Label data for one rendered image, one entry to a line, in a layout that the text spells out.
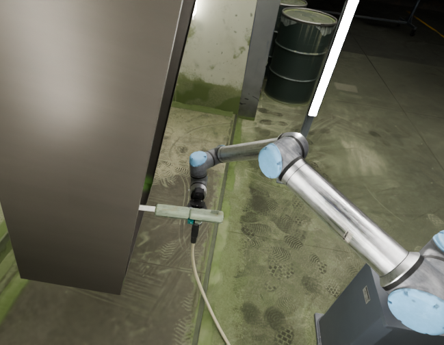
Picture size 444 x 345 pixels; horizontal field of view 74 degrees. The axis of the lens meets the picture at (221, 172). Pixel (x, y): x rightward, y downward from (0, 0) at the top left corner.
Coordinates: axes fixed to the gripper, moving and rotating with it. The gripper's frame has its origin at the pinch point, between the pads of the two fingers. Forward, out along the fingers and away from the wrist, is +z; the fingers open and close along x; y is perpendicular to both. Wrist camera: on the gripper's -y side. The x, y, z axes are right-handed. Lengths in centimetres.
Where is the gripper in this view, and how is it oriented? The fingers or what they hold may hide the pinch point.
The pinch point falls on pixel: (196, 220)
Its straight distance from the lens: 137.7
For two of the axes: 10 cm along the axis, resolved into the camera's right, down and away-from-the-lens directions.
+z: 0.1, 5.8, -8.1
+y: -1.7, 8.0, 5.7
